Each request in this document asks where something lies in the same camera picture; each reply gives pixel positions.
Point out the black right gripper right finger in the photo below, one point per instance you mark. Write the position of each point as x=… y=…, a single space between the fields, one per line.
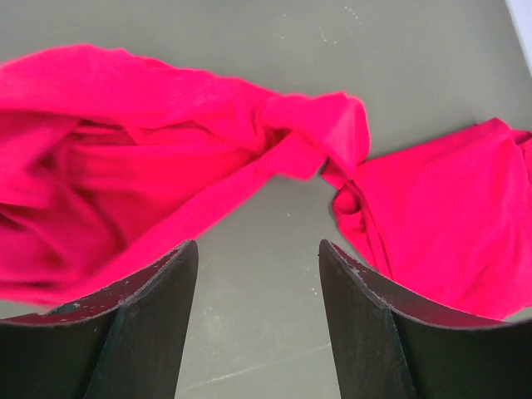
x=389 y=342

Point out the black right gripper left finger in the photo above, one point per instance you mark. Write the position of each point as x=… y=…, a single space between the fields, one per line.
x=123 y=341

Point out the pink t shirt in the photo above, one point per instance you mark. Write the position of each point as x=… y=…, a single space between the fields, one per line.
x=449 y=219
x=110 y=160

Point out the folded pink t shirt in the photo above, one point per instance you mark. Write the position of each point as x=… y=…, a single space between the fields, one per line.
x=449 y=219

